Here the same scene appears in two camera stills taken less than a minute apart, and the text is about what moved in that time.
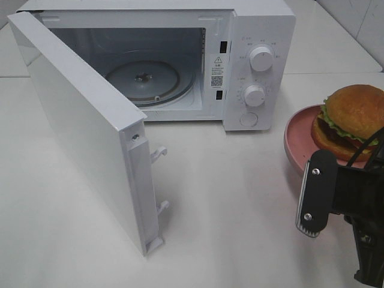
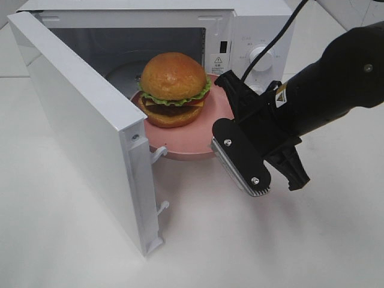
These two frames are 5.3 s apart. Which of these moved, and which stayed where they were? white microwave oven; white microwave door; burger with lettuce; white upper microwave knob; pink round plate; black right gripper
Moved: white microwave oven; burger with lettuce; pink round plate; black right gripper
Stayed: white microwave door; white upper microwave knob
